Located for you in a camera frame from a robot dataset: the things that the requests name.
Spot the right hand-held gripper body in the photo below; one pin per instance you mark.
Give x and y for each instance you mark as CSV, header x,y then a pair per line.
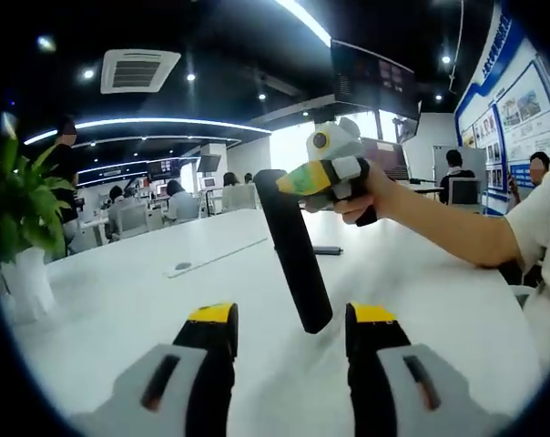
x,y
341,141

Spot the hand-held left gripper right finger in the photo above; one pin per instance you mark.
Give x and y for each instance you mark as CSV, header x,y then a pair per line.
x,y
393,387

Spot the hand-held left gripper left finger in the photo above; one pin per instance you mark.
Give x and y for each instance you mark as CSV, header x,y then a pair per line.
x,y
179,387

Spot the grey laser pointer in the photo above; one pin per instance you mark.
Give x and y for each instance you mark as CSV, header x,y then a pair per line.
x,y
329,250

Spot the black remote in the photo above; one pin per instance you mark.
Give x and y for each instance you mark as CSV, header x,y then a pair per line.
x,y
293,255

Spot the person's right hand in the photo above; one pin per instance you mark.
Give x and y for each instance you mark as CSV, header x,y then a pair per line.
x,y
370,196

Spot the large dark display screen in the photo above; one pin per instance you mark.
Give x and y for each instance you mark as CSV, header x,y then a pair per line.
x,y
393,159

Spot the ceiling-hung small monitor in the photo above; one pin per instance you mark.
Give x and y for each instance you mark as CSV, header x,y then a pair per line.
x,y
407,128

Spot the hanging dark display panel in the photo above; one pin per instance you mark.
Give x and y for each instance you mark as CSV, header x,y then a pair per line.
x,y
370,77

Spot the white table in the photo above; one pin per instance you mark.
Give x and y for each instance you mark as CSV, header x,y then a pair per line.
x,y
143,309

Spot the small white monitor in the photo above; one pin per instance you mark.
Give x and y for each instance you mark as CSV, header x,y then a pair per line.
x,y
209,182

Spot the black angled monitor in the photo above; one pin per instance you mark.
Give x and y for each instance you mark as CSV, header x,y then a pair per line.
x,y
210,162

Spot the curved ceiling light strip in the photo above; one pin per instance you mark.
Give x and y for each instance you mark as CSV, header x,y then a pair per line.
x,y
166,120
304,20

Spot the white office chair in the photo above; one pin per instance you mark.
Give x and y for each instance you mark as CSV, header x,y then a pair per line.
x,y
134,218

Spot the white plant pot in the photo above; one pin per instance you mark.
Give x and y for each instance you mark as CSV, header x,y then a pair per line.
x,y
27,287

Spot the ceiling air conditioner vent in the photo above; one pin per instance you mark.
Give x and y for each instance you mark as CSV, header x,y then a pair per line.
x,y
140,70

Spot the green leafy plant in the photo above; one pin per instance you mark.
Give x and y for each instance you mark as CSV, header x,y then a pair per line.
x,y
24,205

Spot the dark wall screen array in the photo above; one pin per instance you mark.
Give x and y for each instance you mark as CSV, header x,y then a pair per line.
x,y
163,168

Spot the blue white wall display board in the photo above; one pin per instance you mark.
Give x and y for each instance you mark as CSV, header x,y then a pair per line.
x,y
521,104

